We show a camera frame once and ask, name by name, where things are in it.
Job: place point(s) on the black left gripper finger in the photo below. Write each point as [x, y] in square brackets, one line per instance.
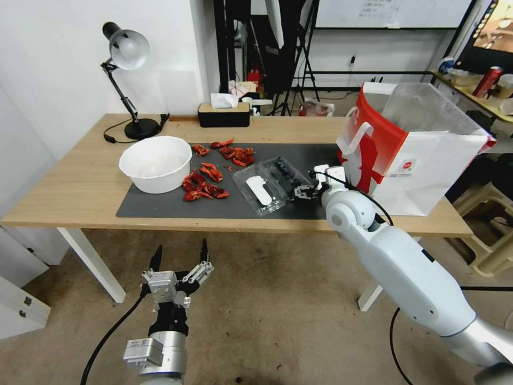
[156, 260]
[204, 252]

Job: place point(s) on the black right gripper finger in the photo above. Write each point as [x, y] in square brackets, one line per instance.
[301, 187]
[300, 197]

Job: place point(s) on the clear plastic takeout container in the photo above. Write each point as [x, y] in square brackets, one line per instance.
[256, 202]

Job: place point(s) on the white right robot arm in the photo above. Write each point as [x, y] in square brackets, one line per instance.
[400, 260]

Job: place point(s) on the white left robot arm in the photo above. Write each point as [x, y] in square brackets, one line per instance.
[172, 353]

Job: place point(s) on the white insert in container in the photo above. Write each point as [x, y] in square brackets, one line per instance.
[258, 190]

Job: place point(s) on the clear plastic bag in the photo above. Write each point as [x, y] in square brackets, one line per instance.
[317, 107]

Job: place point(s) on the black tissue box wooden lid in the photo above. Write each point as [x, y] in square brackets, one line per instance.
[224, 118]

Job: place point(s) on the red and white takeout bag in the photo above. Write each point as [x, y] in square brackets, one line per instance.
[421, 172]

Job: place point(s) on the dark grey table mat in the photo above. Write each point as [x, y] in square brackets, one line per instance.
[160, 206]

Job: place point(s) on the red crayfish shell piece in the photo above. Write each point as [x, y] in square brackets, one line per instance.
[200, 150]
[192, 181]
[242, 161]
[244, 151]
[218, 144]
[194, 196]
[218, 192]
[227, 152]
[210, 171]

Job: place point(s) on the white plastic bowl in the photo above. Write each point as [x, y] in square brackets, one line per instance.
[156, 178]

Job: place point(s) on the wooden table with white legs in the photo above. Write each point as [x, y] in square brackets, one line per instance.
[80, 180]

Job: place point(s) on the white box with red cross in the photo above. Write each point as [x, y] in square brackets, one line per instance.
[240, 89]

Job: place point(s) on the black tripod stand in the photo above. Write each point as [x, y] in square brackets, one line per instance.
[306, 60]

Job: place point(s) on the white storage cabinet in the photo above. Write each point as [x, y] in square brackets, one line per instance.
[20, 288]

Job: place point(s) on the wooden side table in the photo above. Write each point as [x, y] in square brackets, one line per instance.
[461, 96]

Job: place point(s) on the beige plastic stool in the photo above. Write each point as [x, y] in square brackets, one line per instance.
[489, 224]

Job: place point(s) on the red drink can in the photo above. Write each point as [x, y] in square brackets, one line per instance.
[485, 82]

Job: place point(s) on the black and silver desk lamp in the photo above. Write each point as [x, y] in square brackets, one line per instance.
[128, 48]

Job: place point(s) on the white paper cup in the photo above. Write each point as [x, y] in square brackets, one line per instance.
[505, 86]

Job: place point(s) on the dark display screen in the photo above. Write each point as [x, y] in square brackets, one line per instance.
[493, 36]

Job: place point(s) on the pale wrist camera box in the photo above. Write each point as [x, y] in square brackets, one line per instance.
[162, 285]
[321, 171]

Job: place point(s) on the black metal shelf frame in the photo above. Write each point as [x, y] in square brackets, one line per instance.
[222, 44]

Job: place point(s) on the white wall whiteboard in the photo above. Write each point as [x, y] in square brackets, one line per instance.
[392, 14]

